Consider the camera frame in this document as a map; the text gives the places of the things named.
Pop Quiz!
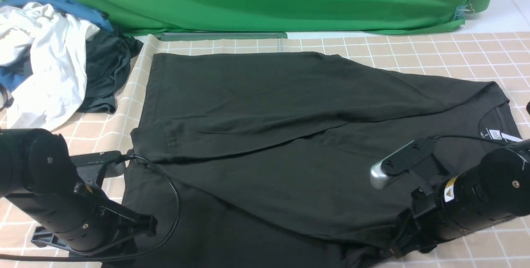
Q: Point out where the black cable image-left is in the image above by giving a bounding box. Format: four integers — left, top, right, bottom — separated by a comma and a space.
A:
1, 155, 181, 263

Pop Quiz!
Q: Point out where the silver black wrist camera image-right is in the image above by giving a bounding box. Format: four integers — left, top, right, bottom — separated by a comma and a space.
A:
370, 137, 455, 195

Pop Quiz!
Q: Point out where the black cable image-right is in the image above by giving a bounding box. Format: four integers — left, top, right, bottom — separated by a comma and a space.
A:
429, 135, 508, 147

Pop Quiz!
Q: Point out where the gray-green metal bar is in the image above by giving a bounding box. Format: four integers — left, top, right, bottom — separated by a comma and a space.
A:
157, 31, 288, 42

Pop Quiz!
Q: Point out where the dark gray long-sleeved shirt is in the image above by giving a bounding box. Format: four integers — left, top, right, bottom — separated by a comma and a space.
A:
129, 52, 520, 268

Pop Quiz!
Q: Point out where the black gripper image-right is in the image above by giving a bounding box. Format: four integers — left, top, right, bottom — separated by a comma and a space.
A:
389, 177, 526, 258

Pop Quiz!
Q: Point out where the blue crumpled garment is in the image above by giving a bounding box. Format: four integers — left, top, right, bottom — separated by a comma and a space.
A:
0, 0, 114, 92

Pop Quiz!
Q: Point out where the metal binder clip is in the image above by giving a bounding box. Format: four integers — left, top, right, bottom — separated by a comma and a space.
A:
453, 3, 475, 20

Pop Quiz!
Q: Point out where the white crumpled shirt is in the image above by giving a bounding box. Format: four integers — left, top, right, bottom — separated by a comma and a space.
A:
1, 2, 100, 131

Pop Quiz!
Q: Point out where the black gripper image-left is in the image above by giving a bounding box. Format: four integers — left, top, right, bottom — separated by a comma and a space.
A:
4, 182, 158, 257

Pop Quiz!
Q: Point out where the beige checkered tablecloth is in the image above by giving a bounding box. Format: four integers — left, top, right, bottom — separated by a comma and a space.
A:
0, 32, 530, 268

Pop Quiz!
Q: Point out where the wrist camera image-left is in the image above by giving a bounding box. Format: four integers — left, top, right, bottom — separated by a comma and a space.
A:
70, 151, 126, 187

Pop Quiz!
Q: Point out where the dark gray crumpled garment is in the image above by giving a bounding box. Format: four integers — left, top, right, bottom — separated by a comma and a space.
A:
1, 29, 143, 113

